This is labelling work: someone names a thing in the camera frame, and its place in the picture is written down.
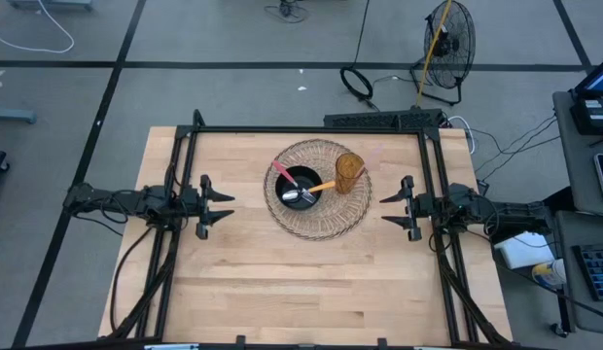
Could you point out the grey keyboard desk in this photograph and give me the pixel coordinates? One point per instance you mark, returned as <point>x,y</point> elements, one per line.
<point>574,311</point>

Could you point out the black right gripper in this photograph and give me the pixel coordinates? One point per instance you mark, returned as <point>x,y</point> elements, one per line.
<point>413,209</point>

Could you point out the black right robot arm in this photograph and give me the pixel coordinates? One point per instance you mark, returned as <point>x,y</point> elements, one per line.
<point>496,214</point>

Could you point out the black keyboard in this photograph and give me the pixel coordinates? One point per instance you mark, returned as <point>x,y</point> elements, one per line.
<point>595,272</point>

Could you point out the amber plastic tumbler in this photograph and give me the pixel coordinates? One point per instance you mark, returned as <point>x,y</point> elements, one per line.
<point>349,175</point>

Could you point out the white box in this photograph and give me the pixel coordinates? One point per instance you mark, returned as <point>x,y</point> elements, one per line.
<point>522,250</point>

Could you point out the black metal table frame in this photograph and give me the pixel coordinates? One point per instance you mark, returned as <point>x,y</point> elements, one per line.
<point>301,130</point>

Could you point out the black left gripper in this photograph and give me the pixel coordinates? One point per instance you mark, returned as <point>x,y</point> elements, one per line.
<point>204,206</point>

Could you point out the round woven straw placemat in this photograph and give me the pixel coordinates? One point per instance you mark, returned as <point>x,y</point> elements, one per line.
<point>321,223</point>

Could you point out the black bowl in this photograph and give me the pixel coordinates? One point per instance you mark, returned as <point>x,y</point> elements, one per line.
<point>301,206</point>

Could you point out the black laptop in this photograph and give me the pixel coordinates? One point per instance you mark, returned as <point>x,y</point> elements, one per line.
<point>598,80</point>

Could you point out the grey side desk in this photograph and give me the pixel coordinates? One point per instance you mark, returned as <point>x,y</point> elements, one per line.
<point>574,165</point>

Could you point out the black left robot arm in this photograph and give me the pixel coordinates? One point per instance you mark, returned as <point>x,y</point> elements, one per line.
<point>126,204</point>

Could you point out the white and yellow canister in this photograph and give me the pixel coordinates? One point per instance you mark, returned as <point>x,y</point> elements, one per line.
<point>549,273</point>

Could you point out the black device under laptop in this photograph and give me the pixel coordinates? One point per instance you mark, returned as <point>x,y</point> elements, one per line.
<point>593,116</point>

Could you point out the black frame clip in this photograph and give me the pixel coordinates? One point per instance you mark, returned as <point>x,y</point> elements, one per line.
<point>381,342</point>
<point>240,340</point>

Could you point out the white light bar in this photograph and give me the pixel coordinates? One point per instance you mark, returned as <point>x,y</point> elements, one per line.
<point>170,347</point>
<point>435,348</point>

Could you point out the grey table foot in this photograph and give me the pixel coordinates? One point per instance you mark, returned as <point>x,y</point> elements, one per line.
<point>12,115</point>
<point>51,4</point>

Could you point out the black beam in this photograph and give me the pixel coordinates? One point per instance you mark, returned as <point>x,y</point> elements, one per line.
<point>559,197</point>

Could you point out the black floor fan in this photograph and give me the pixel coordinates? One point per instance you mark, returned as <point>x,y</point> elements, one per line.
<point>452,48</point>

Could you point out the black perforated power strip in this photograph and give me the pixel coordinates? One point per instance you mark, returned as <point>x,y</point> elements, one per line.
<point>379,119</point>

